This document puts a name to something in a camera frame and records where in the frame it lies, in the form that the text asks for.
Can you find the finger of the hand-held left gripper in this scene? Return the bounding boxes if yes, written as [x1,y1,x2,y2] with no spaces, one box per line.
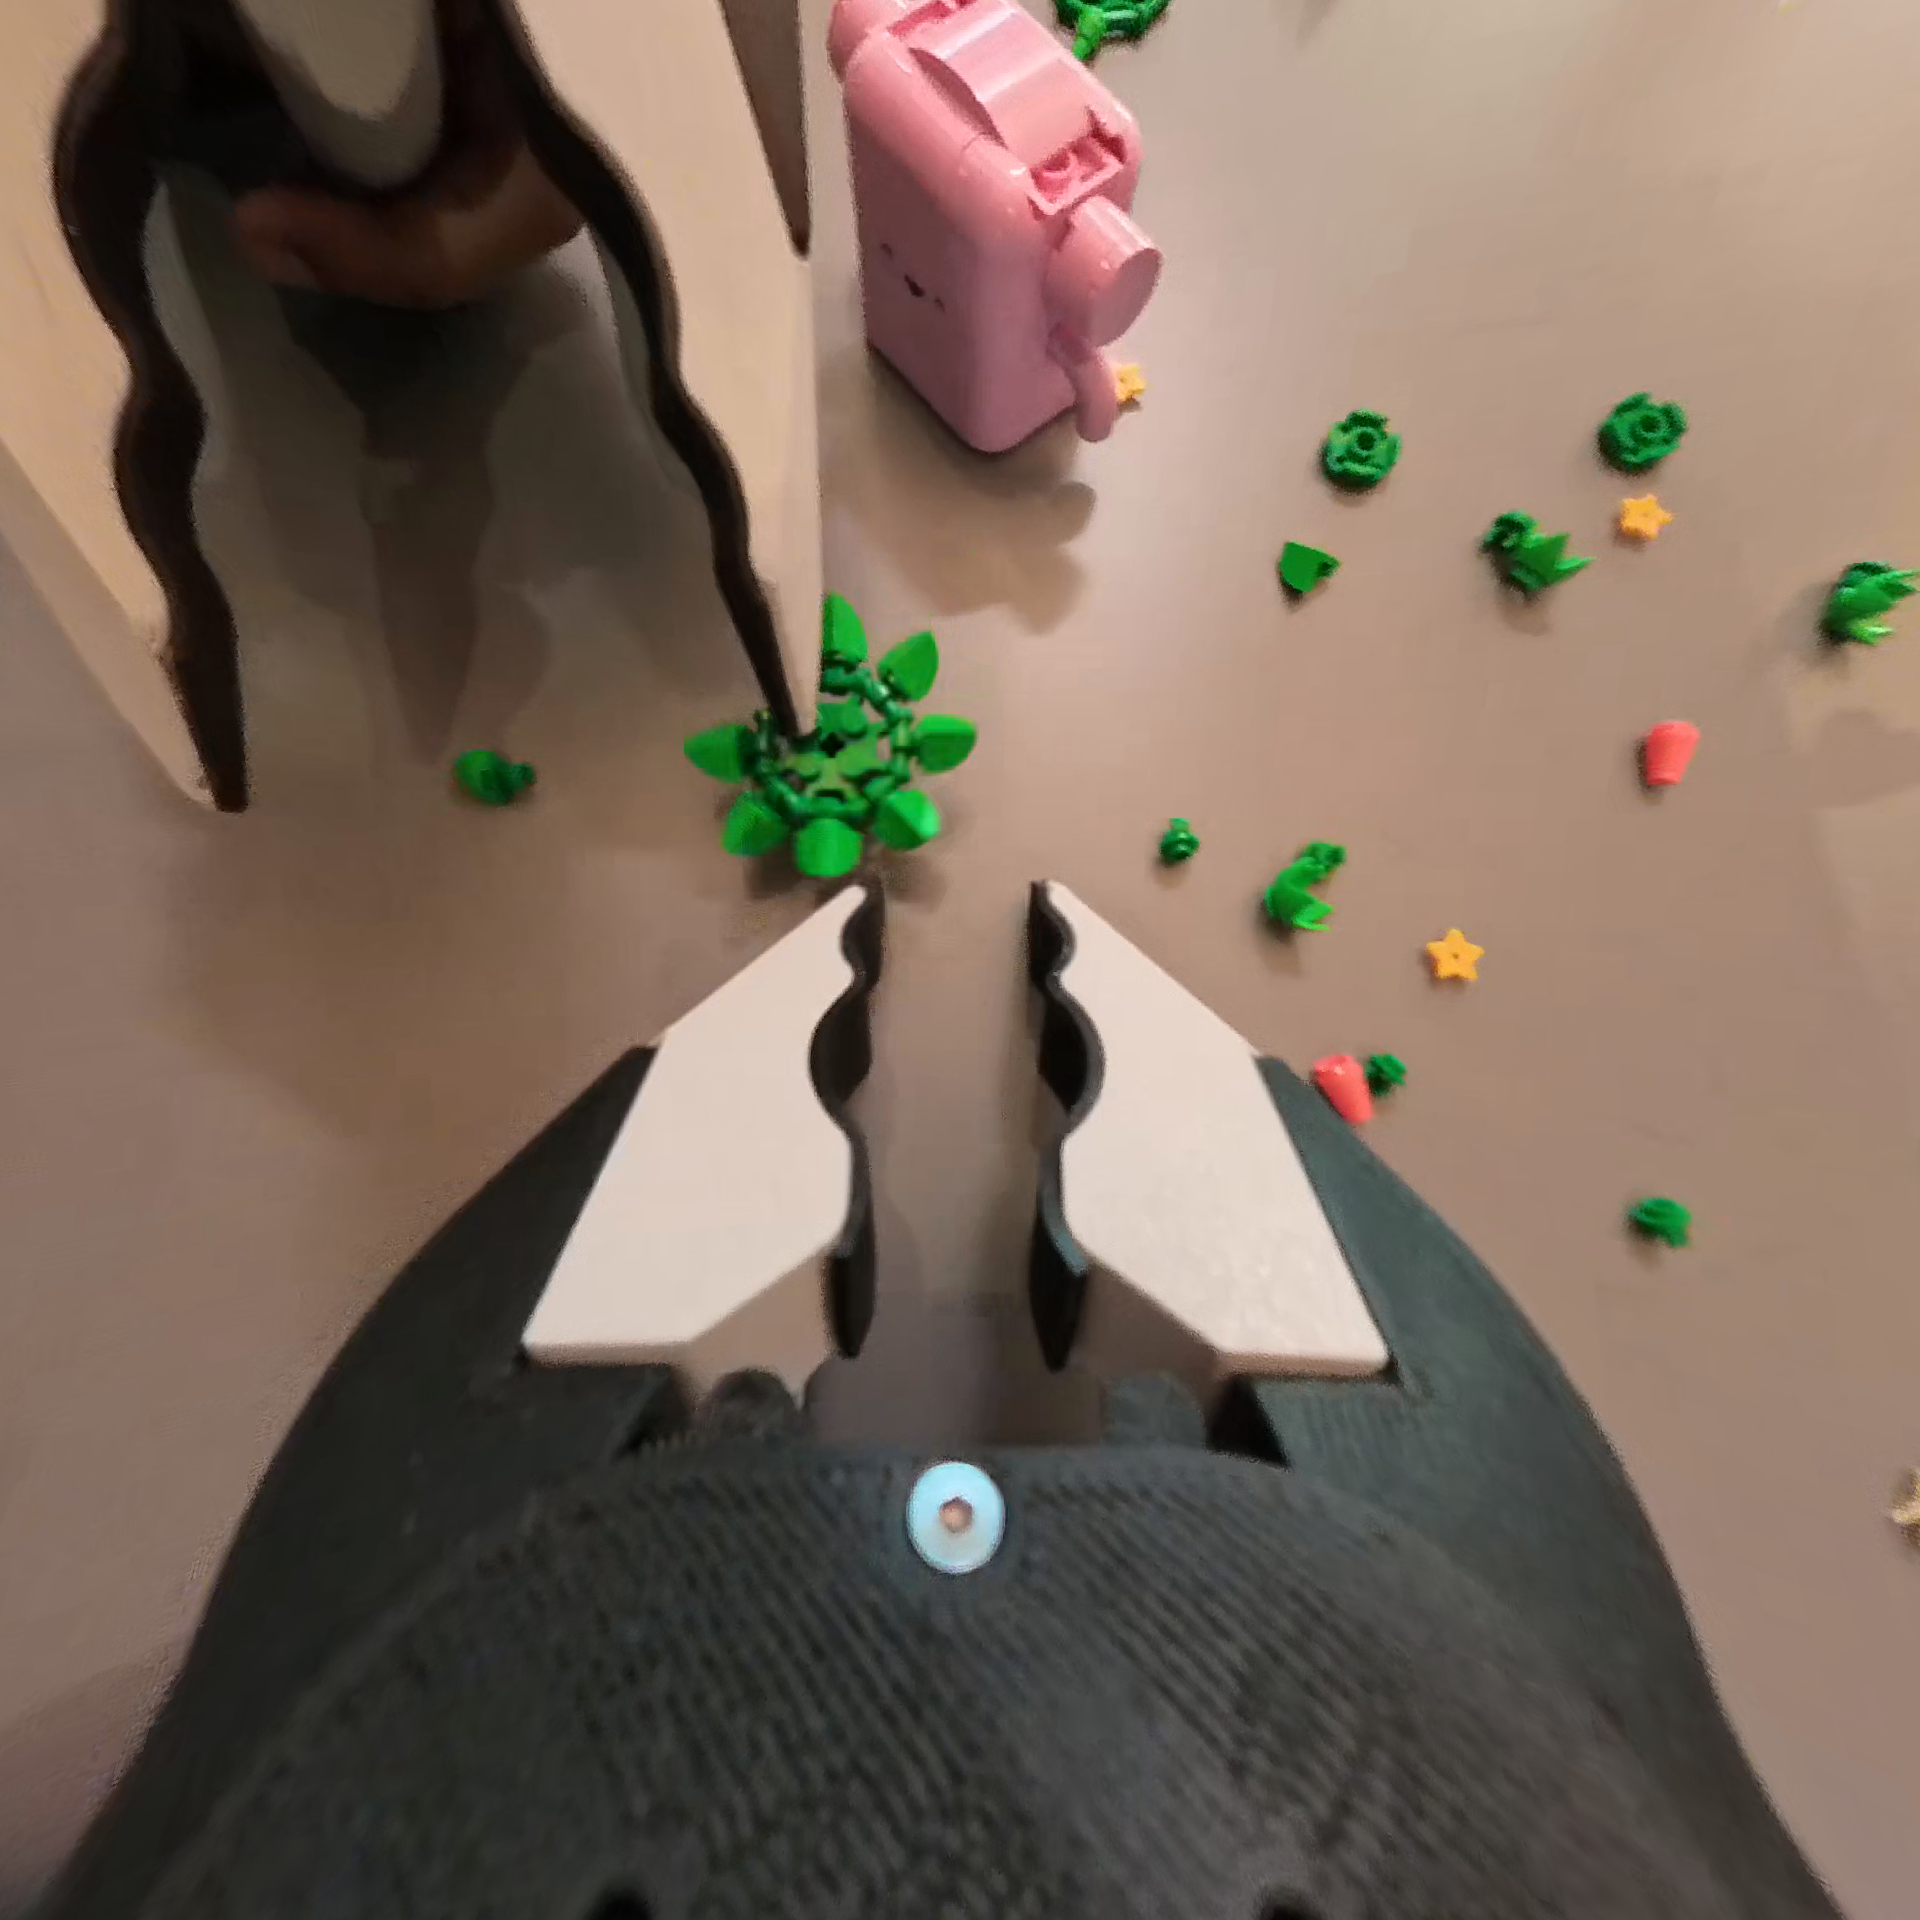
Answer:
[0,0,252,816]
[501,0,828,740]

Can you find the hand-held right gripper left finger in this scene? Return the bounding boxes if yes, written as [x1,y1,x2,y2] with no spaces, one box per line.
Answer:
[518,884,887,1409]

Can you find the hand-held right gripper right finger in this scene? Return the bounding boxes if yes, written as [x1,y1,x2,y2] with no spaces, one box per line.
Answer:
[1026,881,1391,1385]

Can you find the green toy leaf ring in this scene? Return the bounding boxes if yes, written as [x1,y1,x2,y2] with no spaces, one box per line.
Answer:
[682,592,981,884]

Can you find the person's left hand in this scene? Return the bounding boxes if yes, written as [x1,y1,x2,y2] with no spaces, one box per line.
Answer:
[231,142,587,313]

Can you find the pink toy box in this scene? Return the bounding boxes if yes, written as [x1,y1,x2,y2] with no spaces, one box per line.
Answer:
[824,0,1166,458]

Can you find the green toy sprout piece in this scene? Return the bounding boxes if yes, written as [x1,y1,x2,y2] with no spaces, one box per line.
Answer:
[1259,839,1351,937]
[1816,558,1920,651]

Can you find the green toy stem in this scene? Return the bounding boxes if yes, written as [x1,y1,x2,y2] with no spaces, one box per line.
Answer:
[1046,0,1172,64]

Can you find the green round toy flower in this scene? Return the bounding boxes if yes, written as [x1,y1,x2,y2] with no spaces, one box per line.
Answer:
[1595,392,1692,476]
[1319,407,1406,494]

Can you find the green toy grass piece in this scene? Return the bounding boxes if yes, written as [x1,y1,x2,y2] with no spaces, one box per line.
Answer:
[1478,507,1595,601]

